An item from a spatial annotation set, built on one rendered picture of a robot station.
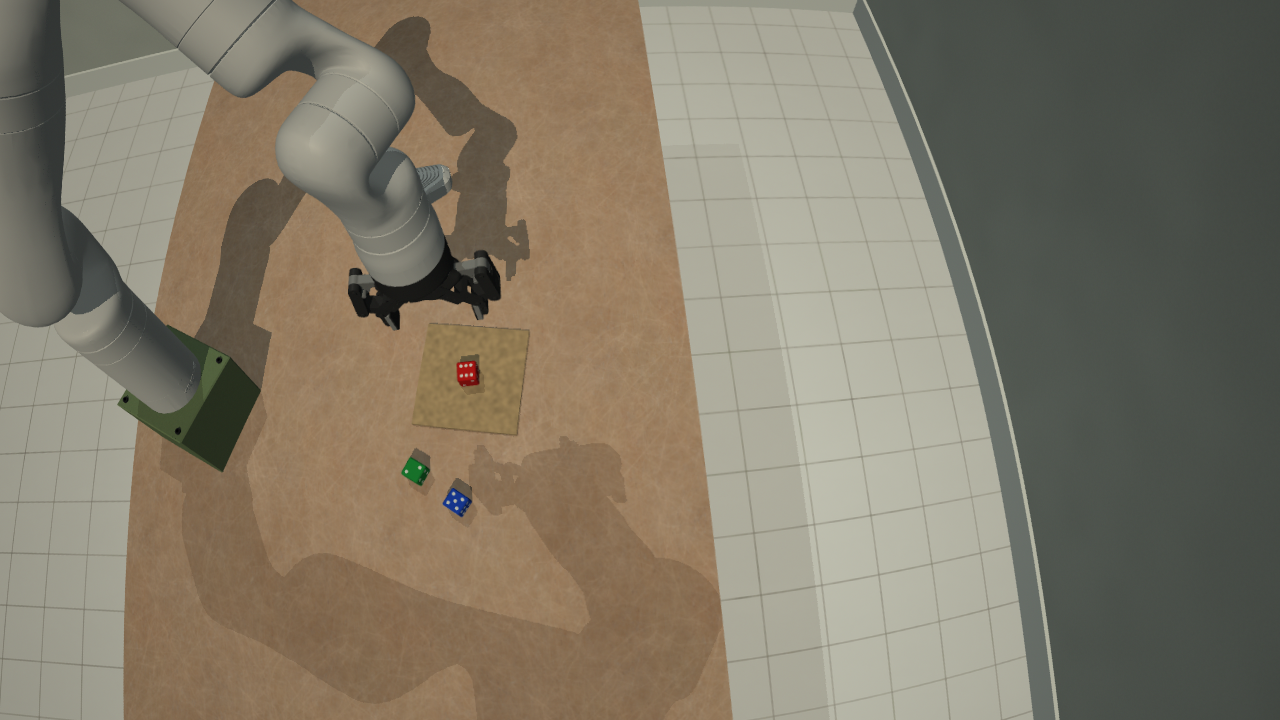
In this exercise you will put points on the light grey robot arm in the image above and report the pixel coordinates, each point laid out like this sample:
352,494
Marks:
328,147

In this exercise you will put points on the green die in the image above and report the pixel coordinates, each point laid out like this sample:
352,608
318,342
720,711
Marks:
415,471

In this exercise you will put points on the olive-tan square mat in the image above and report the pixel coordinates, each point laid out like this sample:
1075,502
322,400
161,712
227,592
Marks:
493,406

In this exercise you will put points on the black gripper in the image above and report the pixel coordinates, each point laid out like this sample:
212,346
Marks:
448,271

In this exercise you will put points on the red die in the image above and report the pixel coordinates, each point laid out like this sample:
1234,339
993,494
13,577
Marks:
467,373

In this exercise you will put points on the blue die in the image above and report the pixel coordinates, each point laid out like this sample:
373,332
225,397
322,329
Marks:
457,502

